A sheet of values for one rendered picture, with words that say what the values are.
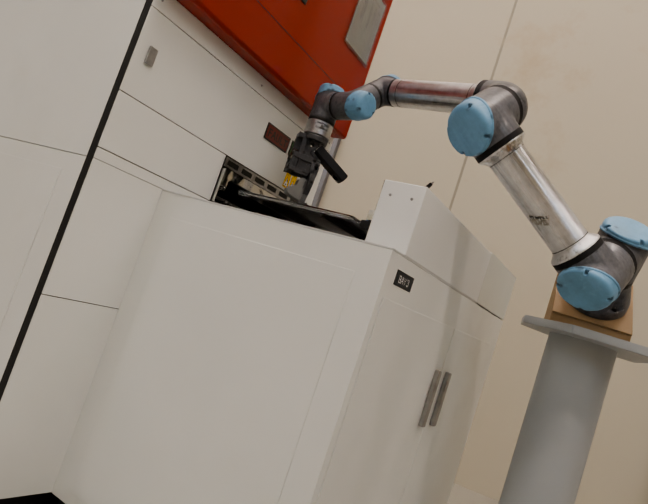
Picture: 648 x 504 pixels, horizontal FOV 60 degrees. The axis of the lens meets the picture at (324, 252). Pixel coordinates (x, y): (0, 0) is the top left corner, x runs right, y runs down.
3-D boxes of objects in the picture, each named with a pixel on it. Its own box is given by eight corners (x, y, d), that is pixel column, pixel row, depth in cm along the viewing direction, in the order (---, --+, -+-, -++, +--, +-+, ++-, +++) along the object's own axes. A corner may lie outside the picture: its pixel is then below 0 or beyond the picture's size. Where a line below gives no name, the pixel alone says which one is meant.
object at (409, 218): (362, 244, 112) (384, 178, 113) (444, 293, 159) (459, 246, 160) (405, 255, 107) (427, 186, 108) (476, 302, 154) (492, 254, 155)
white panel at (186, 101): (86, 155, 119) (151, -16, 123) (289, 249, 188) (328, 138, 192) (95, 157, 118) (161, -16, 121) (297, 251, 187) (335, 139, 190)
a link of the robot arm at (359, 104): (382, 82, 150) (352, 84, 158) (354, 95, 144) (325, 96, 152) (388, 111, 154) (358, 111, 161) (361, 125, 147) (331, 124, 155)
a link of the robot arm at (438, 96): (547, 72, 129) (381, 65, 162) (523, 86, 123) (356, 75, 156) (545, 121, 135) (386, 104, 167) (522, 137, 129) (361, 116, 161)
